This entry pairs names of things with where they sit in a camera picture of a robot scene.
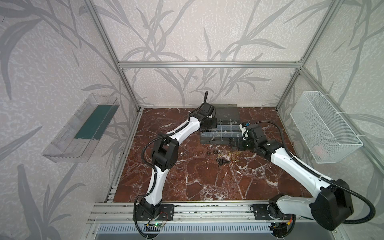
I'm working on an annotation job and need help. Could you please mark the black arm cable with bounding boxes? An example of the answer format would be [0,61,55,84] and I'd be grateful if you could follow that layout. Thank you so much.
[251,120,376,225]
[132,131,181,238]

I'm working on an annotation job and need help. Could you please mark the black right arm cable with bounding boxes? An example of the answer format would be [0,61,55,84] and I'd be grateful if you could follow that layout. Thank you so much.
[251,120,376,225]

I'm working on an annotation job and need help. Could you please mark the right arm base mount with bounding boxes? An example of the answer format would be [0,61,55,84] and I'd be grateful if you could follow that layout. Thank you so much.
[250,204,292,222]

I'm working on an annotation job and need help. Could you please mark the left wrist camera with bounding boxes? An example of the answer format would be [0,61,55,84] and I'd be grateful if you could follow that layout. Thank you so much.
[196,103,215,121]

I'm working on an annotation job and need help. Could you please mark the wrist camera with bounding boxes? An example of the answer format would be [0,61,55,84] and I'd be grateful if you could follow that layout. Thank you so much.
[196,103,215,121]
[240,122,265,140]

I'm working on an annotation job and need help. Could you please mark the grey plastic organizer box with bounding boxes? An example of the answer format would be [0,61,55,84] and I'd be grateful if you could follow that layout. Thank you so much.
[200,104,242,150]

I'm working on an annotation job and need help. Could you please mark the aluminium frame post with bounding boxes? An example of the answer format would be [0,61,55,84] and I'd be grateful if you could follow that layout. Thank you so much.
[276,0,344,110]

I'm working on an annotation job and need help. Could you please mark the clear plastic wall tray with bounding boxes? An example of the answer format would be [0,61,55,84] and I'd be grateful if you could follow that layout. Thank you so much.
[42,94,120,163]

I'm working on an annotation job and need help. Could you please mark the white wire mesh basket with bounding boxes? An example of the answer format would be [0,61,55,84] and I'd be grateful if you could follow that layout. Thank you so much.
[290,91,364,164]

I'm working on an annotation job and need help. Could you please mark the aluminium back crossbar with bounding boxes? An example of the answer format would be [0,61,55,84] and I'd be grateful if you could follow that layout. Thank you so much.
[118,61,301,69]

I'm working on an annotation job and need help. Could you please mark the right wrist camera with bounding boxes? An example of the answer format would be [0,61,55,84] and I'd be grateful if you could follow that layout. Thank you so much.
[240,122,265,140]

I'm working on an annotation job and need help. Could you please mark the brass screws pile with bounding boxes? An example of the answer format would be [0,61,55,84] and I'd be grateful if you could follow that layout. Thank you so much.
[227,151,242,164]

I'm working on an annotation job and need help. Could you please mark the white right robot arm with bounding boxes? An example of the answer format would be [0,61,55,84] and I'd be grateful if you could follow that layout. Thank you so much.
[230,138,354,231]

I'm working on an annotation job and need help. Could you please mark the aluminium front rail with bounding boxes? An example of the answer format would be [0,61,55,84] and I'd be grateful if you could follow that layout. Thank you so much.
[86,201,340,224]

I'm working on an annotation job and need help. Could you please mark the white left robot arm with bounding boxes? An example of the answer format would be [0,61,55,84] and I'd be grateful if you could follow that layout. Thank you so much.
[135,117,217,213]

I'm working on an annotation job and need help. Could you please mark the black screws pile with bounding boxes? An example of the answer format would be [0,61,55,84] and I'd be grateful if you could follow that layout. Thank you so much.
[213,150,230,166]

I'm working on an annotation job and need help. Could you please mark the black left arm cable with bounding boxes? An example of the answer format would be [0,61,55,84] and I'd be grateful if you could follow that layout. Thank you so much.
[132,131,181,238]

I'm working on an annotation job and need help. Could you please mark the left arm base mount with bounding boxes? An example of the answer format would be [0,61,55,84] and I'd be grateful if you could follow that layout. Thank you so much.
[133,204,175,221]

